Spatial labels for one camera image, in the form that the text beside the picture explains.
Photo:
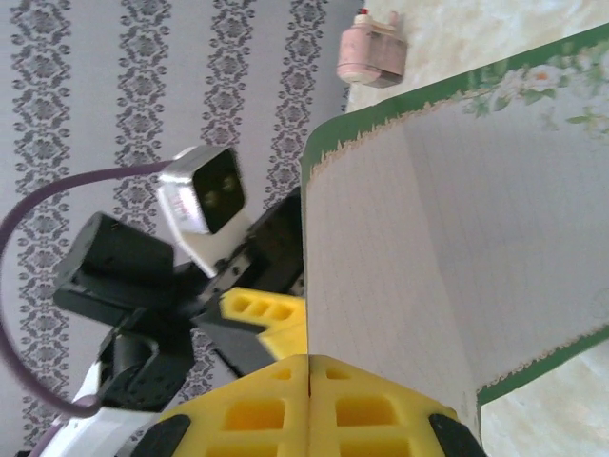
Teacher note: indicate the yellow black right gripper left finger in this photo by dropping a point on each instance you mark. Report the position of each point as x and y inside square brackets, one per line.
[238, 419]

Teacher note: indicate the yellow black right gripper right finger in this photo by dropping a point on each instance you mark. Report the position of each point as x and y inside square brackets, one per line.
[371, 419]

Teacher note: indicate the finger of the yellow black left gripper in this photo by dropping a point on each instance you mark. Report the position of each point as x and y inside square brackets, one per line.
[266, 333]

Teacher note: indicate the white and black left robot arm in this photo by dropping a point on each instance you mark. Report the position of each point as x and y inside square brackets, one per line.
[104, 428]

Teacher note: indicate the pink thread spool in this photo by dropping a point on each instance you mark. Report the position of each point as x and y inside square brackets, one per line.
[361, 52]

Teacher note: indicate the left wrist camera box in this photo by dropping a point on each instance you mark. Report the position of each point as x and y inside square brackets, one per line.
[219, 190]

